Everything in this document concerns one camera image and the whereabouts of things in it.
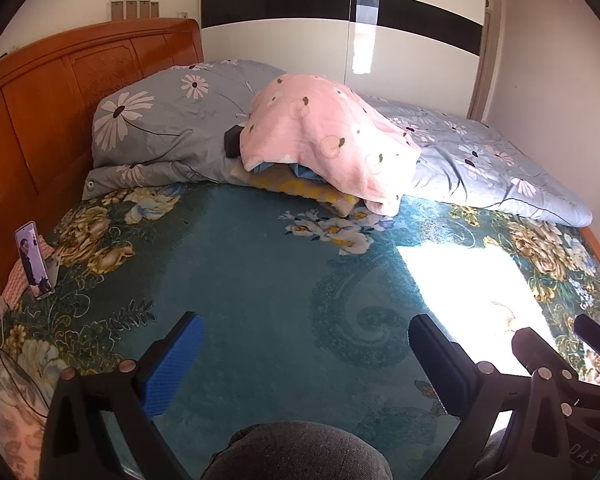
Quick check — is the white wardrobe with black stripe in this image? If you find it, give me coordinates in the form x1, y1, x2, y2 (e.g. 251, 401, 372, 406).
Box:
200, 0, 486, 121

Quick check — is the wooden door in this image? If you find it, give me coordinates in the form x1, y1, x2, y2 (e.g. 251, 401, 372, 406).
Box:
467, 7, 504, 121

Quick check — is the yellow patterned cloth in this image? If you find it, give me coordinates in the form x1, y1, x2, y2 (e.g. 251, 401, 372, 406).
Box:
247, 165, 361, 218

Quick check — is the dark cloth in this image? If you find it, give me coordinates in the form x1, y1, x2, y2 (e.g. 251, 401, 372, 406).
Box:
223, 124, 251, 158

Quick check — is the grey daisy print duvet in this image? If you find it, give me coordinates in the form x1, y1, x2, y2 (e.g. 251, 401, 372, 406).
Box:
82, 59, 593, 228

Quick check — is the person's grey trouser leg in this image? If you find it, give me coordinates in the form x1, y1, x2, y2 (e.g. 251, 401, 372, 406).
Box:
202, 420, 394, 480

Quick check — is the white phone stand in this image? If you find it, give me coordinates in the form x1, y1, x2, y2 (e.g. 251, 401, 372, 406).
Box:
45, 255, 62, 292

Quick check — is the smartphone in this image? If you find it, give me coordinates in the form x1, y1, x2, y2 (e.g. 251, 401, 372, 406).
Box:
14, 221, 55, 301

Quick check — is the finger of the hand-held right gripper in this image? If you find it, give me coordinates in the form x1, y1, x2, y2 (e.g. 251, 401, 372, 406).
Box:
511, 327, 576, 378
574, 313, 600, 361

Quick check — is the pink fleece garment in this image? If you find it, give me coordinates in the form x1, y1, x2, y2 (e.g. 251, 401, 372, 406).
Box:
240, 74, 422, 216

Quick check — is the green floral blanket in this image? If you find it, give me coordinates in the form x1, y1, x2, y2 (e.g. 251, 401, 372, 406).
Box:
0, 180, 600, 480

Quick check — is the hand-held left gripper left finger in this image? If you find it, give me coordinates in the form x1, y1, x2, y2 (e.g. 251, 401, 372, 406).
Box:
39, 311, 207, 480

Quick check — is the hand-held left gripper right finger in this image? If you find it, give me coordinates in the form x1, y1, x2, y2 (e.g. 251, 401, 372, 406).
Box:
409, 313, 572, 480

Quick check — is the beige floral pillow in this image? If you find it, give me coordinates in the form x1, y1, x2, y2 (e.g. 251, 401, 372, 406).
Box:
0, 320, 71, 480

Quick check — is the thin black cable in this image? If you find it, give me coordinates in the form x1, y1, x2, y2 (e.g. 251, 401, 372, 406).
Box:
0, 335, 51, 418

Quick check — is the wooden bed headboard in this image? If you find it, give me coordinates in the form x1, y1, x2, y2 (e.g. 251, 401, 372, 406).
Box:
0, 17, 206, 321

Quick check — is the pink checked cloth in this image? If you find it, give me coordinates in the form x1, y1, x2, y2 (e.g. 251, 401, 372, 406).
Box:
0, 260, 32, 318

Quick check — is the pile of dark clothes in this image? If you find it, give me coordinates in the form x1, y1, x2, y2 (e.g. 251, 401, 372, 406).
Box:
252, 160, 331, 182

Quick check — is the wall switch panel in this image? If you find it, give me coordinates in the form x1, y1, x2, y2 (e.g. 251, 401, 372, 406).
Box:
111, 0, 160, 21

